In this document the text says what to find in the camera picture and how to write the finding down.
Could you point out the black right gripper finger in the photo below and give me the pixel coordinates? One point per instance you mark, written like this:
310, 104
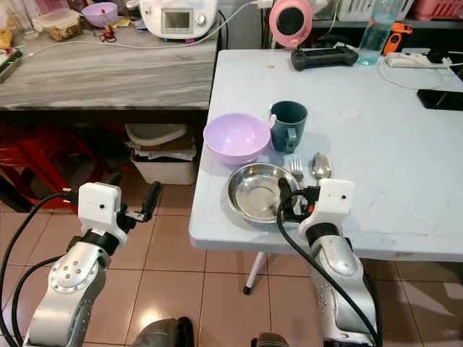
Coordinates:
286, 195

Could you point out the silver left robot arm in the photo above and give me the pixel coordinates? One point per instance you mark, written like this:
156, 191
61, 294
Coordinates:
69, 282

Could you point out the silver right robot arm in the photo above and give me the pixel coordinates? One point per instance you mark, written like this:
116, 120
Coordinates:
340, 278

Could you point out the steel fork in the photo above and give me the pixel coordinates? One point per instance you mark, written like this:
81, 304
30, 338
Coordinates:
296, 165

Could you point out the white plastic storage box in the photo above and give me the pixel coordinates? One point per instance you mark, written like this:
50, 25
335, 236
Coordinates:
163, 170

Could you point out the stainless steel plate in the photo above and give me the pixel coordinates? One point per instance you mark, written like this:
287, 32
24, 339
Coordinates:
253, 191

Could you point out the steel spoon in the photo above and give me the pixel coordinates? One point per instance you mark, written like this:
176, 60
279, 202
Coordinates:
321, 165

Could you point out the white plastic basin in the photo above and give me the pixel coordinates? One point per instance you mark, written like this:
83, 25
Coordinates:
155, 134

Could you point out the dark teal mug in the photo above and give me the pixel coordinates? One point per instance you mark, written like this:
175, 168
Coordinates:
289, 125

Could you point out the large purple plastic bowl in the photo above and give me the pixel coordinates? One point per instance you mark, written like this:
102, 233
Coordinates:
236, 137

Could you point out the red plastic stool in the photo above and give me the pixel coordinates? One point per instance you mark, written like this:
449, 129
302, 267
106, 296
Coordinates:
32, 155

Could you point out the white folding table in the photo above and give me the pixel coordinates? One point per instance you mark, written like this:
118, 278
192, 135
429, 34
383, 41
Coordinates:
391, 166

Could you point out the grey marble counter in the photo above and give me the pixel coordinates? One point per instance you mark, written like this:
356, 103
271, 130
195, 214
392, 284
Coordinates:
108, 76

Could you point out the robot left leg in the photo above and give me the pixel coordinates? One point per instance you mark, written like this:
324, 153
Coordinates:
163, 332

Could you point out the black handheld device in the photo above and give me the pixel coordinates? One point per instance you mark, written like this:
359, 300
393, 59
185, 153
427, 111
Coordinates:
323, 58

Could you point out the small red item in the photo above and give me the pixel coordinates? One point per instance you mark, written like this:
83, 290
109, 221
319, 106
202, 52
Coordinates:
108, 33

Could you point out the green tray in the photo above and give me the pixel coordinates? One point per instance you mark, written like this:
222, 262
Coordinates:
9, 63

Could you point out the clear plastic food container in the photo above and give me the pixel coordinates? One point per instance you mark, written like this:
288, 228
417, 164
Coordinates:
63, 27

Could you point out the small purple bowl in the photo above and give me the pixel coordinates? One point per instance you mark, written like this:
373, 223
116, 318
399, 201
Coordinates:
100, 14

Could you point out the black flat phone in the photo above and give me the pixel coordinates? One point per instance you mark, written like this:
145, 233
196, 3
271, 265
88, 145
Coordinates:
441, 100

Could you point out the white appliance with display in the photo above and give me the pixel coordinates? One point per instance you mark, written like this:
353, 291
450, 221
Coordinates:
177, 18

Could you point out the pink round appliance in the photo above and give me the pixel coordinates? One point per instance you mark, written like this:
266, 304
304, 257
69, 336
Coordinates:
291, 22

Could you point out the white power strip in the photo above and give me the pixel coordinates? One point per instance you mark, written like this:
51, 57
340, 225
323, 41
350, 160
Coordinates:
409, 61

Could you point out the yellow fruit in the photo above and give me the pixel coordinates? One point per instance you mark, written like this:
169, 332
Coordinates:
6, 38

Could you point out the blue water bottle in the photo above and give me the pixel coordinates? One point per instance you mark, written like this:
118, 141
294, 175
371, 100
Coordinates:
375, 40

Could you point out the clear glass jar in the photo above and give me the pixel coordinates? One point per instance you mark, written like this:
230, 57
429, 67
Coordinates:
25, 18

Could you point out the orange hand tool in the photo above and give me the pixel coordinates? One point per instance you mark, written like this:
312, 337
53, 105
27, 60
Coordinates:
396, 36

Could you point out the white plastic basket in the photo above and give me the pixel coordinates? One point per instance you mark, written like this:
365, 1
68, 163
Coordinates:
358, 9

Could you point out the pink plastic basket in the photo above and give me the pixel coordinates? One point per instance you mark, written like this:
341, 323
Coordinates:
438, 9

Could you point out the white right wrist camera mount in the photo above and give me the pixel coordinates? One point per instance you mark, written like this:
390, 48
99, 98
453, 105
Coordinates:
336, 200

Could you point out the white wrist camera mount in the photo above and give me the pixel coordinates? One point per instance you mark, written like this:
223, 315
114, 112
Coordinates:
336, 200
100, 206

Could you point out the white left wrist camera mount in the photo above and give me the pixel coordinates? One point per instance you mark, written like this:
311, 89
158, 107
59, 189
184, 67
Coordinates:
100, 206

